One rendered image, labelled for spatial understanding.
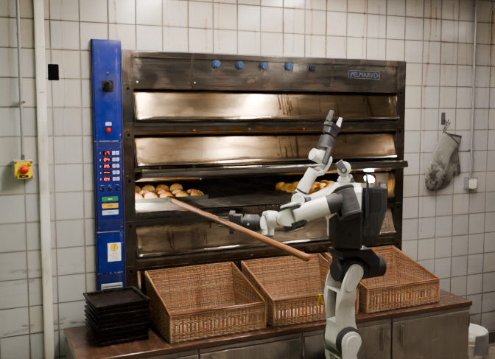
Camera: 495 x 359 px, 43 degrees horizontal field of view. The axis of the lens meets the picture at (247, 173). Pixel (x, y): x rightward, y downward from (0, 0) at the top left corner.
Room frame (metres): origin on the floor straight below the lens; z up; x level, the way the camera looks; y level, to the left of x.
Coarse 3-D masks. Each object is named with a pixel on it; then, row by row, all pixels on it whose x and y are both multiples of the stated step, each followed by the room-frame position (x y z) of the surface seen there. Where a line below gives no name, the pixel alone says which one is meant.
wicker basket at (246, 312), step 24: (216, 264) 3.69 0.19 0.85; (168, 288) 3.54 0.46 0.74; (192, 288) 3.60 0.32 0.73; (216, 288) 3.65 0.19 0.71; (240, 288) 3.61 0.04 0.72; (168, 312) 3.12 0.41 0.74; (192, 312) 3.14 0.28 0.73; (216, 312) 3.20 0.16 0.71; (240, 312) 3.26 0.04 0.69; (264, 312) 3.31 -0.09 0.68; (168, 336) 3.11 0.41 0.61; (192, 336) 3.17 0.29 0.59; (216, 336) 3.19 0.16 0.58
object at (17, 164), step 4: (16, 160) 3.22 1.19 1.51; (20, 160) 3.22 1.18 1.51; (24, 160) 3.23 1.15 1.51; (28, 160) 3.24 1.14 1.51; (32, 160) 3.24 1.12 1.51; (16, 164) 3.21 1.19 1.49; (20, 164) 3.21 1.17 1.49; (24, 164) 3.22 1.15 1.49; (32, 164) 3.24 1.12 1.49; (16, 168) 3.21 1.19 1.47; (28, 168) 3.23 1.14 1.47; (32, 168) 3.24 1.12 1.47; (16, 172) 3.21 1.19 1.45; (20, 172) 3.21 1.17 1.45; (28, 172) 3.23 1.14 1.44; (32, 172) 3.24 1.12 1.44; (16, 176) 3.21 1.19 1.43; (20, 176) 3.21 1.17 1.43; (24, 176) 3.22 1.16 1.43; (28, 176) 3.23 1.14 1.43; (32, 176) 3.24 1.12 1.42
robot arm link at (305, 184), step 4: (308, 172) 3.40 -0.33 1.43; (304, 176) 3.41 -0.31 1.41; (308, 176) 3.40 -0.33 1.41; (312, 176) 3.39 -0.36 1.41; (304, 180) 3.40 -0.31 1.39; (308, 180) 3.40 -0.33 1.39; (312, 180) 3.40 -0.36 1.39; (300, 184) 3.41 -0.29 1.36; (304, 184) 3.40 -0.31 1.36; (308, 184) 3.40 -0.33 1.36; (296, 188) 3.44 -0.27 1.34; (300, 188) 3.41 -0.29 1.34; (304, 188) 3.40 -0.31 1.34; (308, 188) 3.40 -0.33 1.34; (296, 192) 3.39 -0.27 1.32; (300, 192) 3.40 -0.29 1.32; (304, 192) 3.41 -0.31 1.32; (308, 192) 3.43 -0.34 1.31; (304, 196) 3.38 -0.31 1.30
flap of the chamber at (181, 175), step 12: (276, 168) 3.73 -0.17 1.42; (288, 168) 3.76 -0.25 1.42; (300, 168) 3.79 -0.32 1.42; (336, 168) 3.89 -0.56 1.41; (360, 168) 3.96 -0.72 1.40; (372, 168) 4.01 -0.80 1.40; (384, 168) 4.08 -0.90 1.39; (396, 168) 4.16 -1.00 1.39; (144, 180) 3.52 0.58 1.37; (156, 180) 3.58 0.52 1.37; (168, 180) 3.63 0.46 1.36
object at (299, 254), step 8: (176, 200) 3.88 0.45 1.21; (192, 208) 3.59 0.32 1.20; (208, 216) 3.35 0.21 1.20; (216, 216) 3.29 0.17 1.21; (224, 224) 3.15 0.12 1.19; (232, 224) 3.07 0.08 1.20; (240, 232) 2.98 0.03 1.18; (248, 232) 2.89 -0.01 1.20; (264, 240) 2.73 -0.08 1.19; (272, 240) 2.68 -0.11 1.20; (280, 248) 2.59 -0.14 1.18; (288, 248) 2.54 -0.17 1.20; (296, 256) 2.47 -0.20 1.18; (304, 256) 2.41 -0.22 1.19
